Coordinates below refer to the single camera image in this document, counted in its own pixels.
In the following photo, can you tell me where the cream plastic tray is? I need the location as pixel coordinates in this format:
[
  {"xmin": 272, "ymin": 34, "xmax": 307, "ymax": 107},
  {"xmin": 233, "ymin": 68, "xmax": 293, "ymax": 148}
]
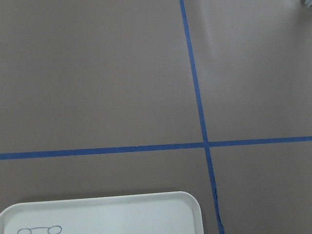
[{"xmin": 0, "ymin": 191, "xmax": 204, "ymax": 234}]

